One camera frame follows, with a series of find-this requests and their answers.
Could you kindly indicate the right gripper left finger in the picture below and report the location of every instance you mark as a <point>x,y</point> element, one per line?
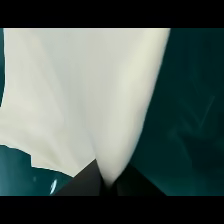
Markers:
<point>85,181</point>

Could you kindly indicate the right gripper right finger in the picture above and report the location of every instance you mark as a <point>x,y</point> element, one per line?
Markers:
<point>136,183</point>

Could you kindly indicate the white garment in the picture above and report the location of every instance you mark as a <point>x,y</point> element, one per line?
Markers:
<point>83,93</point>

